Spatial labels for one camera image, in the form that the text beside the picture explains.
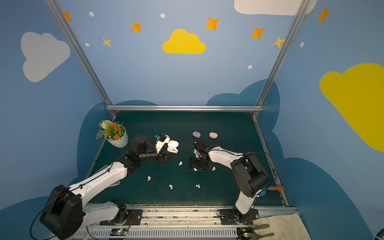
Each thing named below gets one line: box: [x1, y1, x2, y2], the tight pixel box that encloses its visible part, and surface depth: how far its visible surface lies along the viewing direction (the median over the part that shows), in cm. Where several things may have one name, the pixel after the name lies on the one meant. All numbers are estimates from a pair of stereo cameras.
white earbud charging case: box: [167, 140, 179, 154], surface depth 77 cm
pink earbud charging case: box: [209, 132, 218, 139], surface depth 109 cm
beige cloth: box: [253, 213, 312, 240], surface depth 73 cm
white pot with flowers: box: [96, 119, 129, 149], surface depth 95 cm
